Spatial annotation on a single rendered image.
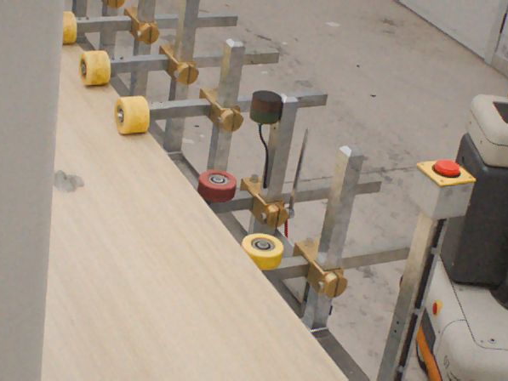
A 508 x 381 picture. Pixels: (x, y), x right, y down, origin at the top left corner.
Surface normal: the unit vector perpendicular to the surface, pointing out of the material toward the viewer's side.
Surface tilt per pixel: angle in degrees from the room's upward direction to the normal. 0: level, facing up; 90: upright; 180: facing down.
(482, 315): 0
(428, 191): 90
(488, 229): 90
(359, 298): 0
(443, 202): 90
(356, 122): 0
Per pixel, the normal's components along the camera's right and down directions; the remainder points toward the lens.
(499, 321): 0.15, -0.86
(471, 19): -0.89, 0.11
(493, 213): 0.07, 0.51
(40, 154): 0.44, 0.50
